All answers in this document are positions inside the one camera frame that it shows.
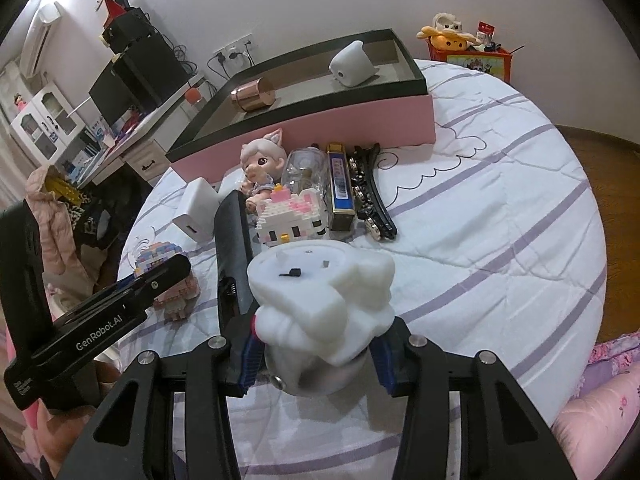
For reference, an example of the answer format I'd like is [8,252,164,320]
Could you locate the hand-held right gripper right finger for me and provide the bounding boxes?
[371,317,581,480]

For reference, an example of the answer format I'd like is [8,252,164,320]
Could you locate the white plug-in night light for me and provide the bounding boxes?
[328,40,377,87]

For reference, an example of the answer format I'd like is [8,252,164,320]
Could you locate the white wall socket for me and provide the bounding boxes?
[212,35,256,63]

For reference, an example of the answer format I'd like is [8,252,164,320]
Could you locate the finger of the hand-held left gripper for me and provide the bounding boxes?
[116,254,193,308]

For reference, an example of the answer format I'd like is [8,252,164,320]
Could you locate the rose gold metal cylinder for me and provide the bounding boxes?
[231,78,277,113]

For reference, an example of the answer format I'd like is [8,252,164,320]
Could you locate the white air conditioner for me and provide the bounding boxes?
[20,2,63,78]

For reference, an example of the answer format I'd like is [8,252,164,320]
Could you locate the clear glass bottle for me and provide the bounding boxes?
[281,146,331,201]

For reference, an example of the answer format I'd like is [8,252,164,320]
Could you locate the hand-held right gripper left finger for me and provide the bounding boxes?
[47,319,263,480]

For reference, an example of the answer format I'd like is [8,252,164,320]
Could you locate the white rabbit night light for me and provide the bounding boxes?
[247,242,396,397]

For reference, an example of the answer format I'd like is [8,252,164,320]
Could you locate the blue small box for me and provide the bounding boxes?
[325,142,359,233]

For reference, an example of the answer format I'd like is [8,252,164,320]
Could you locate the dark cloth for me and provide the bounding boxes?
[75,180,146,286]

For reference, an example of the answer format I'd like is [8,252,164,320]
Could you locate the white charger block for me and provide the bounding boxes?
[172,176,221,246]

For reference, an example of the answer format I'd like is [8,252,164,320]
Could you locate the white block cat figure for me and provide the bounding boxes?
[255,187,330,247]

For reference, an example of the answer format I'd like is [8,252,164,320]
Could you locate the red printed box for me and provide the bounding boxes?
[426,40,513,85]

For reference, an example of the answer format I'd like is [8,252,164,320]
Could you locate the black computer monitor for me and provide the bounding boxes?
[89,57,156,128]

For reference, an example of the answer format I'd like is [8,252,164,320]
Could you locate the yellow plush toy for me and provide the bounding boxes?
[417,25,478,52]

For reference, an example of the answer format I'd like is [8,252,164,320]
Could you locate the person's left forearm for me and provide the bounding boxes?
[30,402,103,480]

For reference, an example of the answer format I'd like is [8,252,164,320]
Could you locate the white glass-door cabinet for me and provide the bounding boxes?
[7,82,86,168]

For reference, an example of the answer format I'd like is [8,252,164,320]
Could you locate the white desk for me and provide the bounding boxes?
[65,72,211,185]

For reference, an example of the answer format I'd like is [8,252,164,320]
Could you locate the pink box with dark rim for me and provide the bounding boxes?
[165,27,437,183]

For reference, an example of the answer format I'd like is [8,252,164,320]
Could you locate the small black box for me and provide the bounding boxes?
[102,10,157,53]

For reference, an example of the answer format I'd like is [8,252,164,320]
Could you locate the black computer tower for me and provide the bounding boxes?
[112,35,193,108]

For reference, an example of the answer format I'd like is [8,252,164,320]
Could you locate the beige plush toy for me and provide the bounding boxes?
[432,12,466,33]

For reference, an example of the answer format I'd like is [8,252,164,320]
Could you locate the black glasses case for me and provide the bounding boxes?
[214,191,257,321]

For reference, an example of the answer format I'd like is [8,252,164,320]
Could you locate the cat-eared doll figure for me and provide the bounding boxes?
[239,129,288,211]

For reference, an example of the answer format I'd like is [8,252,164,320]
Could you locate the pink puffy jacket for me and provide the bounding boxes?
[25,165,98,301]

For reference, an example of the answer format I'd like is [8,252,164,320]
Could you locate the pink pillow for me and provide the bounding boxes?
[550,330,640,480]

